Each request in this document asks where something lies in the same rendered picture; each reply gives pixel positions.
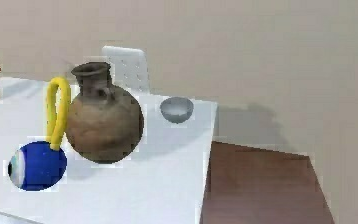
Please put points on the grey bowl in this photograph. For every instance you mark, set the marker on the grey bowl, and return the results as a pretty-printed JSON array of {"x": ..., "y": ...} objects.
[{"x": 176, "y": 110}]

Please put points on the white chair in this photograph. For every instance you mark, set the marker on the white chair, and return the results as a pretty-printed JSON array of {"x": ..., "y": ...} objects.
[{"x": 130, "y": 70}]

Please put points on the white table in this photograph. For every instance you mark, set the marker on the white table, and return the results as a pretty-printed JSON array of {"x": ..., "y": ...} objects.
[{"x": 147, "y": 180}]

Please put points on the brown clay vase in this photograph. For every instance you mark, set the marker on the brown clay vase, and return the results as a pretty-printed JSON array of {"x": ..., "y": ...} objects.
[{"x": 103, "y": 123}]

